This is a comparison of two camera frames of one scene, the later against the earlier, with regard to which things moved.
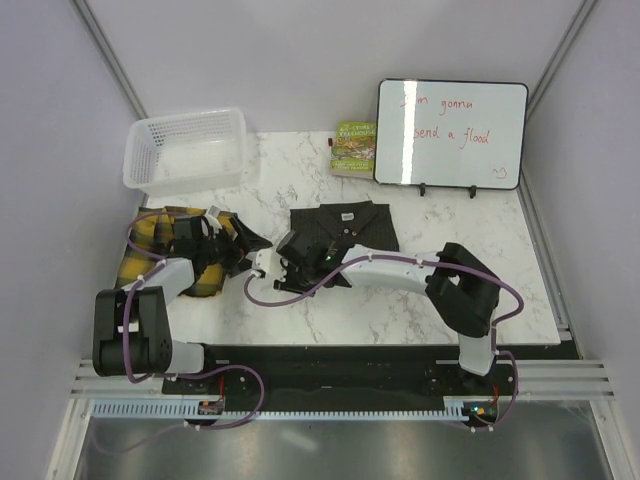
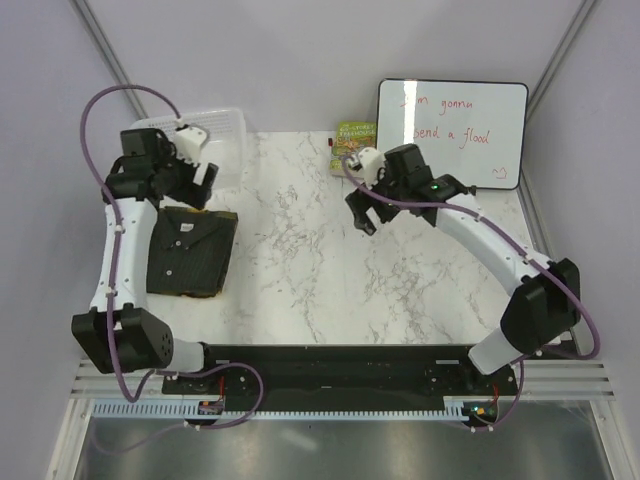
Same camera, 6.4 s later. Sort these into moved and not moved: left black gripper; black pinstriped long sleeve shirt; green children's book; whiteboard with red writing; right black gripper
Moved: right black gripper; left black gripper; black pinstriped long sleeve shirt
Not moved: green children's book; whiteboard with red writing
